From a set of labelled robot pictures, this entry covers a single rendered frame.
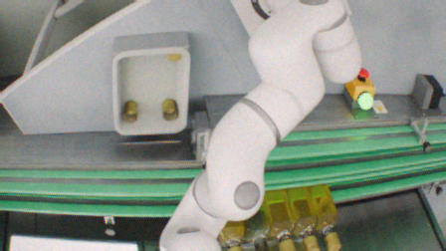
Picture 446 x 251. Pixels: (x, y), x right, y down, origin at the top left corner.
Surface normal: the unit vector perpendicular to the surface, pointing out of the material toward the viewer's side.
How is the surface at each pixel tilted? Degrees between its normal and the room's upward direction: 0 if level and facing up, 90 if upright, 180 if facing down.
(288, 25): 78
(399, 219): 90
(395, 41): 0
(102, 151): 90
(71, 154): 90
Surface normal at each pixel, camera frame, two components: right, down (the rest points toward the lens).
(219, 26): 0.16, 0.61
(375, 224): 0.07, -0.78
